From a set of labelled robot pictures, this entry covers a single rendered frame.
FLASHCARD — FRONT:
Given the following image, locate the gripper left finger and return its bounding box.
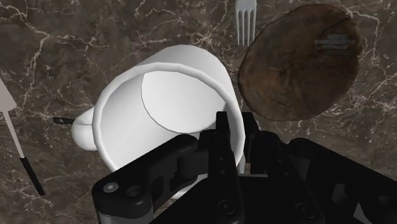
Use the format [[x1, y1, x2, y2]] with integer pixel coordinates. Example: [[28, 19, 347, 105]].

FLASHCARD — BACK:
[[92, 111, 246, 224]]

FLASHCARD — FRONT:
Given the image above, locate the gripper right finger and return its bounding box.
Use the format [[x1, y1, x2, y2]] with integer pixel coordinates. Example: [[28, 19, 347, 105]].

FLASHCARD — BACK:
[[242, 111, 397, 224]]

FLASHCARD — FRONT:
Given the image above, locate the white mug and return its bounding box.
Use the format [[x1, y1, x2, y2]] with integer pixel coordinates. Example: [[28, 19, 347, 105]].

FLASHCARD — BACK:
[[71, 44, 246, 199]]

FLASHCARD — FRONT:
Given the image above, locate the brown round wooden plate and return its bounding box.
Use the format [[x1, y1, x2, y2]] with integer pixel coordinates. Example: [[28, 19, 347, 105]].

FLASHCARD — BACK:
[[237, 3, 363, 122]]

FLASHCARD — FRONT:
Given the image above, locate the white fork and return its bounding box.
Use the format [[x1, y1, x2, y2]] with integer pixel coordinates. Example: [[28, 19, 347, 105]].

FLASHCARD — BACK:
[[234, 0, 258, 47]]

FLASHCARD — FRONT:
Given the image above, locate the small black utensil handle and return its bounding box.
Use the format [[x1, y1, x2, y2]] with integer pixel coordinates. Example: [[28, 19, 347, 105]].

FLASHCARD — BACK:
[[52, 116, 76, 126]]

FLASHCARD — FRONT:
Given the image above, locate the grey spatula with black handle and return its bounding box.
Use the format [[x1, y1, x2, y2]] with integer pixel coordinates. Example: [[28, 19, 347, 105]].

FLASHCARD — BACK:
[[0, 78, 46, 197]]

